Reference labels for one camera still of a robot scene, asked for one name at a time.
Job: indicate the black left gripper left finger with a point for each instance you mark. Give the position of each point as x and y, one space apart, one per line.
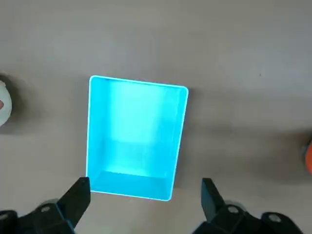
70 202

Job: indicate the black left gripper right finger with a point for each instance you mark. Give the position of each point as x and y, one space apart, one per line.
214 202

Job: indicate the orange bin with grey lid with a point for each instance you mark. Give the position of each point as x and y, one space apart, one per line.
308 156

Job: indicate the blue plastic tray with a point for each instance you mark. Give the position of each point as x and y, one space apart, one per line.
136 136

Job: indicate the orange and cream rice cooker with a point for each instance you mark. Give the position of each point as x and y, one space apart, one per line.
5 104

